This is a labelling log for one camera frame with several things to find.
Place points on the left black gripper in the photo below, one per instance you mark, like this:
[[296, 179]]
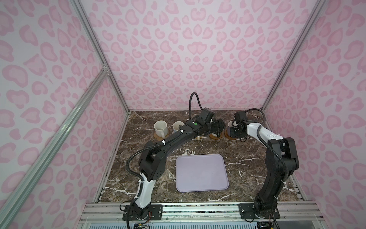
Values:
[[217, 128]]

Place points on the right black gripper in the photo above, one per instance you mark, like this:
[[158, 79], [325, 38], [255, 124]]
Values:
[[232, 133]]

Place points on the brown wooden round coaster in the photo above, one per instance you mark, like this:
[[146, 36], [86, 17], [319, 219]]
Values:
[[215, 138]]

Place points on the light blue mug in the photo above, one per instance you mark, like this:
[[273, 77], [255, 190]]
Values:
[[177, 126]]

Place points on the white speckled mug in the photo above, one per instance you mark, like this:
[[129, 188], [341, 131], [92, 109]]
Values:
[[161, 129]]

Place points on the cork paw-shaped coaster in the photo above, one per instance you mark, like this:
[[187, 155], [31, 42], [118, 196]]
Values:
[[158, 138]]

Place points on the white lavender mug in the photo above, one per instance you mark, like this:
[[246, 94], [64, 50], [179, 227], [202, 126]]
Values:
[[231, 124]]

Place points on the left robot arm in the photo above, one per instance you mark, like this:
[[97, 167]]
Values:
[[149, 163]]

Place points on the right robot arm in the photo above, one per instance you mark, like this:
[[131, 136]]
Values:
[[281, 160]]

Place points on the lavender plastic tray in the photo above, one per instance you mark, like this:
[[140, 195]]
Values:
[[201, 173]]

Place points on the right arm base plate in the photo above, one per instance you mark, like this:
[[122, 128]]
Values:
[[251, 211]]

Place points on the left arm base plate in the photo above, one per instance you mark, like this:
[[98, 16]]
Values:
[[151, 212]]

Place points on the aluminium front rail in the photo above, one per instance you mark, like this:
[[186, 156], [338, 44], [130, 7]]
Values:
[[204, 215]]

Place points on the aluminium diagonal frame strut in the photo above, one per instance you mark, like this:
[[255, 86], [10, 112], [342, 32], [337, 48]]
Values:
[[17, 199]]

